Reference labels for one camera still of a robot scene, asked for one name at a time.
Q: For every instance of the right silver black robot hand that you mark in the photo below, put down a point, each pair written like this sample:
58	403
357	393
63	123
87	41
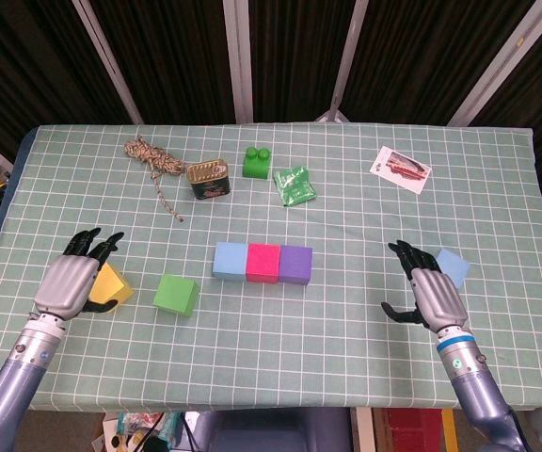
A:
438	301

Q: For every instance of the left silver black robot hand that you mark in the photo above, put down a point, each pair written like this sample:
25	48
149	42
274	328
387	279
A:
66	287

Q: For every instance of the yellow foam cube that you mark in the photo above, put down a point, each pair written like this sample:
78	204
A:
116	287

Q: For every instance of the purple foam cube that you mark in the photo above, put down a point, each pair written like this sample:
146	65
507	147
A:
295	264

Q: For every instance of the light blue foam cube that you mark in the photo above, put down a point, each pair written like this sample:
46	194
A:
228	261
457	268

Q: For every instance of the pink foam cube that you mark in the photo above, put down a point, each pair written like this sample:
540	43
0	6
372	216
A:
263	262

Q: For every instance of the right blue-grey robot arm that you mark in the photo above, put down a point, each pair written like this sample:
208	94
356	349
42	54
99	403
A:
473	391

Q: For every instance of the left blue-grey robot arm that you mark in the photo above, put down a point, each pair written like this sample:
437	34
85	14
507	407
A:
17	376

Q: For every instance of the green foam cube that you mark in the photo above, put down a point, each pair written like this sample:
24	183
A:
174	294

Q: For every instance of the red cardboard box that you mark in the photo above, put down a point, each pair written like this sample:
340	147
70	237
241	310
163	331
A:
412	431

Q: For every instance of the white picture card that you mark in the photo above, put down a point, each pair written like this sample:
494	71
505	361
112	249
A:
400	167

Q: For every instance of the white table leg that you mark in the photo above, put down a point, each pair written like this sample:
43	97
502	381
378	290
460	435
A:
365	431

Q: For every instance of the teal printed plastic bag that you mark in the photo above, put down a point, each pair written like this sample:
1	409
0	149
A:
148	421

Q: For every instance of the green checked tablecloth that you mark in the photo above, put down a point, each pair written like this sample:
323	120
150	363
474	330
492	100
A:
271	353

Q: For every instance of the dark green luncheon meat can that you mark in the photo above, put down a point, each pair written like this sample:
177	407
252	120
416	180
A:
207	176

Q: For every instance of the green foil packet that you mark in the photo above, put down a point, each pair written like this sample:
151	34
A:
294	188

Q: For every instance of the blue-grey robot torso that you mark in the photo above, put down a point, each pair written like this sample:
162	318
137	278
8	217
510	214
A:
275	433

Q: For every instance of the green toy building brick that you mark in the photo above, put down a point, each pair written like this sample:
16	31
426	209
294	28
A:
256	167

